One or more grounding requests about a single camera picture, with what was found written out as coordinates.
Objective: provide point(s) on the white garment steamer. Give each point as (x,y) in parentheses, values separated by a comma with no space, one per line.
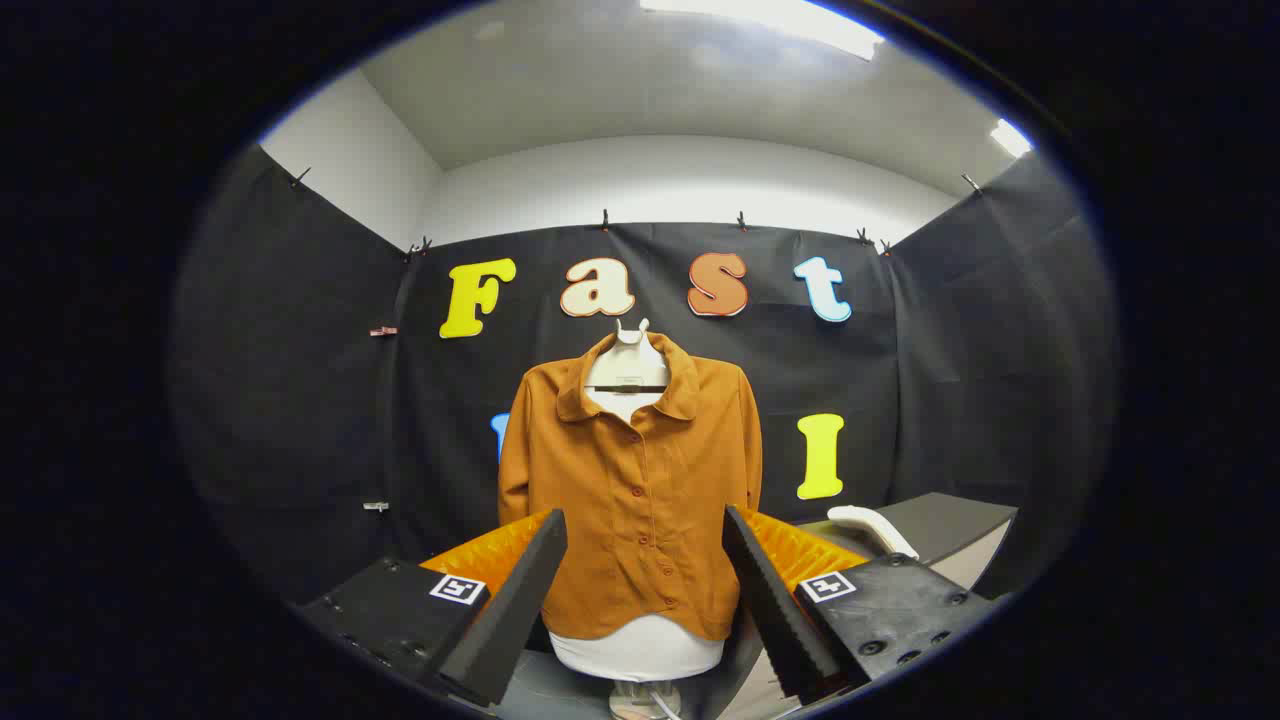
(870,525)

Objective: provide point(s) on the mannequin stand base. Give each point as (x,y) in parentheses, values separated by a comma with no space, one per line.
(640,702)

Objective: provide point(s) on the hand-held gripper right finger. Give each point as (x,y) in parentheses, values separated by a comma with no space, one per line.
(780,620)

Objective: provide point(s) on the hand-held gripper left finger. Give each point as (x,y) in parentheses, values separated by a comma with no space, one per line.
(510,620)

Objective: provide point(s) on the black backdrop cloth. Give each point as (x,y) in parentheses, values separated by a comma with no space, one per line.
(300,400)

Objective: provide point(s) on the white mannequin torso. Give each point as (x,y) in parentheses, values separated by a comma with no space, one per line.
(640,650)

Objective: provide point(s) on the small ceiling light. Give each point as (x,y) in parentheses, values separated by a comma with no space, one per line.
(1010,137)

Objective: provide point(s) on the long ceiling light panel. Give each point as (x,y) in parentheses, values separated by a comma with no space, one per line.
(790,18)

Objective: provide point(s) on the orange button-up shirt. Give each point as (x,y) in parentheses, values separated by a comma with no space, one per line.
(640,470)

